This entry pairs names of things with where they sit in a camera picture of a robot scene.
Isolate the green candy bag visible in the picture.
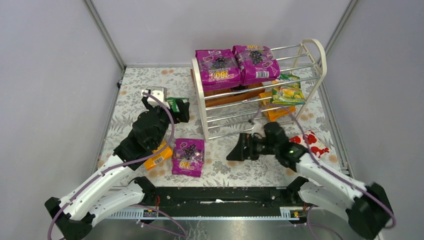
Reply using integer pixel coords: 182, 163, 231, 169
166, 97, 189, 113

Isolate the purple candy bag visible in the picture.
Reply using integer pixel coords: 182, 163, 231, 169
195, 49, 242, 92
171, 138, 205, 178
232, 45, 280, 86

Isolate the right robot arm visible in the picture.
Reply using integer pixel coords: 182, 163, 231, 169
226, 122, 397, 240

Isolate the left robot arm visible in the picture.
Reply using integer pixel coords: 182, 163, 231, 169
44, 94, 190, 240

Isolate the orange bag under shelf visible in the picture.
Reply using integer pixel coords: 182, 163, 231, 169
258, 91, 303, 122

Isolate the orange mango candy bag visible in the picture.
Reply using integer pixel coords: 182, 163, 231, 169
143, 146, 173, 171

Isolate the white metal shelf rack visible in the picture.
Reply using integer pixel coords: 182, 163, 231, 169
191, 38, 328, 142

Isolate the green yellow bag on shelf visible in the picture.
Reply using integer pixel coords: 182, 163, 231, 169
271, 73, 306, 106

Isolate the orange wooden divider tray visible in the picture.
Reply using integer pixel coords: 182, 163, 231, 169
204, 82, 266, 108

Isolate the rolled dark orange sock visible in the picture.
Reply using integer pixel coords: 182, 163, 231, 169
231, 85, 248, 92

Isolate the red white floral bag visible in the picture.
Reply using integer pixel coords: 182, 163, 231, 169
289, 130, 330, 158

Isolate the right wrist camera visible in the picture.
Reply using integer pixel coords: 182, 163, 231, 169
248, 119, 264, 135

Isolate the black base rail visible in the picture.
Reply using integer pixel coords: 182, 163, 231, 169
130, 176, 316, 220

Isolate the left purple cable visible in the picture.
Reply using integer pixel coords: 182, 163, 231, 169
47, 93, 176, 240

